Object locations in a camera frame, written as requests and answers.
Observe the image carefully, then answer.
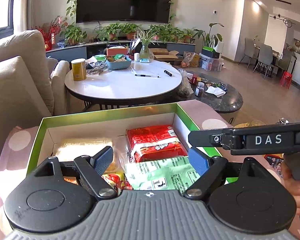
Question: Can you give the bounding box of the plastic bag with fruit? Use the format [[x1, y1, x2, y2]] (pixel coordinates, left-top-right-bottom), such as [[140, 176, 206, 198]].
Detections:
[[181, 52, 195, 68]]

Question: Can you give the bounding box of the pink dotted blanket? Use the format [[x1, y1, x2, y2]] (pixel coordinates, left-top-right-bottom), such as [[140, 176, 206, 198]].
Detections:
[[0, 99, 300, 240]]

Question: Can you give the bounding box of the glass vase with grass plant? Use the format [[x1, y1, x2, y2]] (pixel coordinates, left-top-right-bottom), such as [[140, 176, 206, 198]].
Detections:
[[134, 29, 160, 60]]

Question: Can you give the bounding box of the green cardboard box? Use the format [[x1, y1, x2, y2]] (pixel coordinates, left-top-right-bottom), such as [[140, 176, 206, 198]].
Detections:
[[27, 102, 239, 183]]

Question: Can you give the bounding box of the dark printed snack packet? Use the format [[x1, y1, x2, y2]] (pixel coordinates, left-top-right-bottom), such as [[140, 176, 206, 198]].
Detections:
[[265, 154, 284, 178]]

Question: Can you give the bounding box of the glass spice jar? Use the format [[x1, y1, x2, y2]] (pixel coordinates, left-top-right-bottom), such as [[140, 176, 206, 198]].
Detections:
[[195, 81, 205, 97]]

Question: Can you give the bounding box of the red plastic stool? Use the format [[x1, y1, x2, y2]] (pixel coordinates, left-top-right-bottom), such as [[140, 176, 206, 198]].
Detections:
[[280, 71, 292, 88]]

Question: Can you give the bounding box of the blue plastic basket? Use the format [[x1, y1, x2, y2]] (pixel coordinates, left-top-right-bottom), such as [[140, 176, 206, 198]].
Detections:
[[106, 54, 132, 70]]

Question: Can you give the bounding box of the red snack packet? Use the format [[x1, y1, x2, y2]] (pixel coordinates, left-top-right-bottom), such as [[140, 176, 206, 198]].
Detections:
[[126, 125, 188, 163]]

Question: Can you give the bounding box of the light green snack packet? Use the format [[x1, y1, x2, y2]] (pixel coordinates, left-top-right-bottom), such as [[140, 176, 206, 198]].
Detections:
[[125, 156, 201, 192]]

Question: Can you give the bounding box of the white round table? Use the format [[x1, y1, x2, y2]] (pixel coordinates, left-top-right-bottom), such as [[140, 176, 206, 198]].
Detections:
[[64, 59, 183, 105]]

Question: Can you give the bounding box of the grey television cabinet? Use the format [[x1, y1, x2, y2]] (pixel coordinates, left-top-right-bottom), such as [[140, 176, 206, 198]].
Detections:
[[45, 40, 197, 62]]

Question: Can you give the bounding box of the tall leafy potted plant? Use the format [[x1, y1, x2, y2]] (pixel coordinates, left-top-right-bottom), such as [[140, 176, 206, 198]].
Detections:
[[194, 22, 225, 48]]

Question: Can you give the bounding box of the clear storage box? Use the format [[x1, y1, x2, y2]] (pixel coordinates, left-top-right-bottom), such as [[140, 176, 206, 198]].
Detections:
[[199, 55, 224, 72]]

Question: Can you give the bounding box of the yellow cardboard box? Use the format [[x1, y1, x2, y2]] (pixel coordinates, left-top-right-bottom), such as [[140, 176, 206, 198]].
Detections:
[[190, 52, 202, 67]]

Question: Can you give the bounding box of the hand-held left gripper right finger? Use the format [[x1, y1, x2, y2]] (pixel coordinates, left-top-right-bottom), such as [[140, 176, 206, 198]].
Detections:
[[184, 147, 267, 198]]

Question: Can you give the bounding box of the pile of wrappers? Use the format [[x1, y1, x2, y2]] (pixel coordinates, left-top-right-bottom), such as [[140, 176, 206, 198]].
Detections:
[[85, 55, 108, 75]]

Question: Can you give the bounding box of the green and black box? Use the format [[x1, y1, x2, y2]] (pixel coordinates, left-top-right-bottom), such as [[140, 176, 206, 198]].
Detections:
[[201, 46, 222, 58]]

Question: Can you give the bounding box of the clear plastic bag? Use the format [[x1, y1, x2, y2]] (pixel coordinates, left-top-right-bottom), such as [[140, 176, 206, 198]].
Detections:
[[176, 70, 194, 98]]

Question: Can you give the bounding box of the dark marble round table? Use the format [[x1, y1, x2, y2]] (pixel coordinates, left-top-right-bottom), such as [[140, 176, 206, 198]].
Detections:
[[182, 71, 244, 114]]

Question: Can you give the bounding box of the yellow canister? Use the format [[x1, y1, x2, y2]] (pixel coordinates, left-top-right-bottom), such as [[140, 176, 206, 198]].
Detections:
[[71, 58, 87, 81]]

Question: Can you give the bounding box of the open cardboard box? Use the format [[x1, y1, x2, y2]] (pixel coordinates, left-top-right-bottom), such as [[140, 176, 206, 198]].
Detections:
[[149, 47, 180, 62]]

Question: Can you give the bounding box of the black wall television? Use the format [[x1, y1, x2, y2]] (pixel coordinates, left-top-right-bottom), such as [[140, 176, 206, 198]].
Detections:
[[76, 0, 174, 23]]

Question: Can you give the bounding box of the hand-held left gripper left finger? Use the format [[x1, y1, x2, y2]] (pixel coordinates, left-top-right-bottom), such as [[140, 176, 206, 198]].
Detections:
[[31, 146, 118, 201]]

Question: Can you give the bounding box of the beige sofa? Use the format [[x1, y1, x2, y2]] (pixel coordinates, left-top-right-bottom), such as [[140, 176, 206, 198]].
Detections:
[[0, 29, 70, 153]]

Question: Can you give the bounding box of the grey dining chair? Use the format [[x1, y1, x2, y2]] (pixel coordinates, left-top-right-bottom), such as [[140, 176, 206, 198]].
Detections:
[[256, 44, 275, 77], [244, 37, 259, 67]]

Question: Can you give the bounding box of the red flower arrangement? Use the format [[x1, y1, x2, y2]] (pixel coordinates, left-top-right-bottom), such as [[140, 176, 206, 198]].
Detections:
[[32, 16, 62, 52]]

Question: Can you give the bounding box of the green potted plant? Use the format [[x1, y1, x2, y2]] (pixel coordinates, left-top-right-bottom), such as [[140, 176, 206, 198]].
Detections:
[[182, 29, 195, 43], [149, 24, 185, 43], [96, 23, 127, 40], [121, 23, 140, 40], [60, 24, 87, 45]]

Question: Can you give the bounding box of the black ring wall lamp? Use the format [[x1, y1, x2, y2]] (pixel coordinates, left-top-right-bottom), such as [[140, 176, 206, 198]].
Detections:
[[270, 14, 296, 28]]

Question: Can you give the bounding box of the orange box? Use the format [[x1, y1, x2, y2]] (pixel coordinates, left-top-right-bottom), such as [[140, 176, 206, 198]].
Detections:
[[106, 44, 129, 57]]

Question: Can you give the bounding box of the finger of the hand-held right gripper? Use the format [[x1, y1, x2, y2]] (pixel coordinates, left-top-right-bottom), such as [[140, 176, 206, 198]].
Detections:
[[188, 128, 232, 149]]

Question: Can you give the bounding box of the white crumpled tissue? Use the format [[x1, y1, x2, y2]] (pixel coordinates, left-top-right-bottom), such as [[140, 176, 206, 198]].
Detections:
[[205, 85, 227, 97]]

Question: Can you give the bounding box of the white curtain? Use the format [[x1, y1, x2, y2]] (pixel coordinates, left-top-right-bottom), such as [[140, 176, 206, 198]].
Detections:
[[14, 0, 35, 33]]

